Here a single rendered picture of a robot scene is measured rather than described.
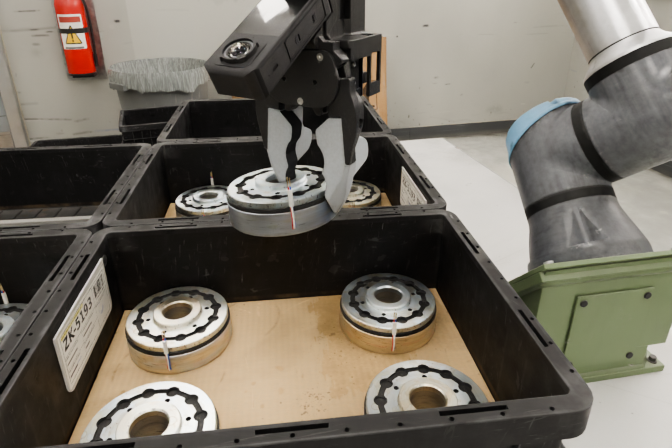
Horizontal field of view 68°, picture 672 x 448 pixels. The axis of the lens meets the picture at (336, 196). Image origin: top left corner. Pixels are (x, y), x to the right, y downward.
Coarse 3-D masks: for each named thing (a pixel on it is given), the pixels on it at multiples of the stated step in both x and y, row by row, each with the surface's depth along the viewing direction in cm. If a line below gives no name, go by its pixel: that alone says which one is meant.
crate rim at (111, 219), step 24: (168, 144) 81; (192, 144) 81; (216, 144) 82; (240, 144) 82; (144, 168) 71; (408, 168) 72; (432, 192) 63; (120, 216) 58; (192, 216) 57; (216, 216) 57
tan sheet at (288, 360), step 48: (432, 288) 61; (240, 336) 53; (288, 336) 53; (336, 336) 53; (432, 336) 53; (96, 384) 47; (144, 384) 47; (192, 384) 47; (240, 384) 47; (288, 384) 47; (336, 384) 47; (480, 384) 47
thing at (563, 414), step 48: (96, 240) 52; (48, 336) 39; (528, 336) 39; (0, 384) 34; (576, 384) 34; (192, 432) 30; (240, 432) 30; (288, 432) 30; (336, 432) 30; (384, 432) 30; (432, 432) 31; (480, 432) 31; (528, 432) 32; (576, 432) 33
